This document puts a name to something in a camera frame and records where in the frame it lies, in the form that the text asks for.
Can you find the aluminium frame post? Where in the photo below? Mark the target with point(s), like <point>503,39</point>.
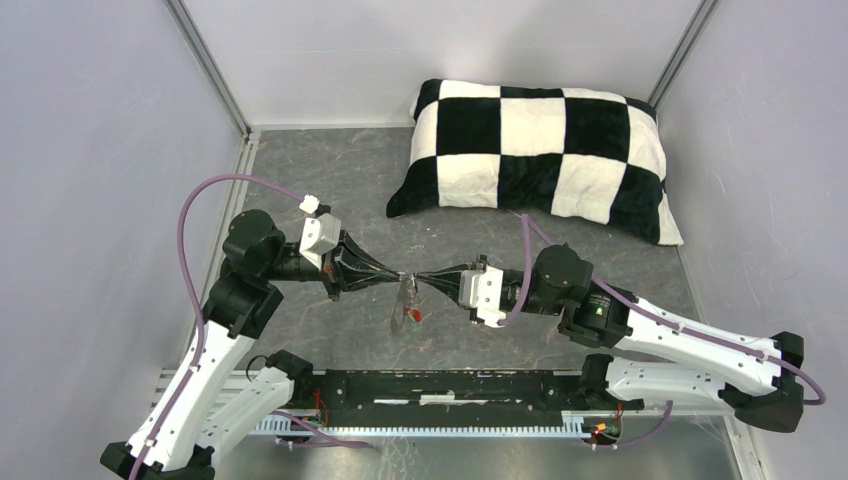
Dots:
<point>687,41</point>
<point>203,55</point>

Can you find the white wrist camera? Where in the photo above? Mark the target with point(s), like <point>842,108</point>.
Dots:
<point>320,233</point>
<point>489,308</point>

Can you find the aluminium frame post right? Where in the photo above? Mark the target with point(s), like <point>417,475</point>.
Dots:
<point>687,41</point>

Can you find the black mounting base rail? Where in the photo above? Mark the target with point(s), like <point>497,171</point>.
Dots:
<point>452,398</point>

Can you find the black and white checkered pillow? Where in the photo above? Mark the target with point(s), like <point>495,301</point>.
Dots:
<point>567,152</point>

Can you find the aluminium frame post left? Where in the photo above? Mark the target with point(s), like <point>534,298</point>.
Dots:
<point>203,55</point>

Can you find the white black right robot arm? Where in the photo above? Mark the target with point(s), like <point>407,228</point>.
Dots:
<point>754,377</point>

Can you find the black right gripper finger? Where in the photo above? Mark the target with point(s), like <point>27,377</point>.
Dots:
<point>449,274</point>
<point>450,287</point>

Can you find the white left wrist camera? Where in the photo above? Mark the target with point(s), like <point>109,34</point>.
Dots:
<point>320,233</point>

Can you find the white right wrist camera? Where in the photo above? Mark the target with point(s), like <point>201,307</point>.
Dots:
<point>489,308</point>

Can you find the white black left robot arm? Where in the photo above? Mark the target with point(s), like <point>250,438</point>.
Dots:
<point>184,437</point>

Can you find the white toothed cable duct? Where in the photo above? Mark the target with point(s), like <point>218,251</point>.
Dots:
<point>569,427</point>

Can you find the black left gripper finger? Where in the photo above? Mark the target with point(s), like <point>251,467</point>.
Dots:
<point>356,281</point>
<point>355,258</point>

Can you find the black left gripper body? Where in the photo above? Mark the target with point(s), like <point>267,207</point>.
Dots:
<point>331,270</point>

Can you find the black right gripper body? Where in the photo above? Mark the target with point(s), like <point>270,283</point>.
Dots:
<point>481,261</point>

